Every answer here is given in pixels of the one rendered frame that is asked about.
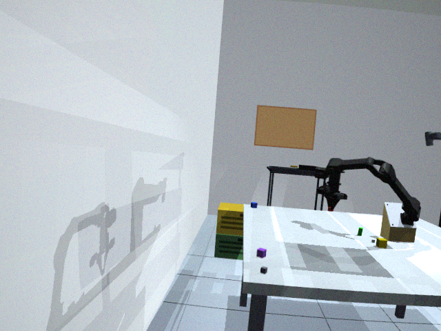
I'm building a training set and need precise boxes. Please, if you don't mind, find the small purple cube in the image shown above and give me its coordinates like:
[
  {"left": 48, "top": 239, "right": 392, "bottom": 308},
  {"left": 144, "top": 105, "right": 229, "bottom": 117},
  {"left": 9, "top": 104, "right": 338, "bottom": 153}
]
[{"left": 256, "top": 248, "right": 267, "bottom": 258}]

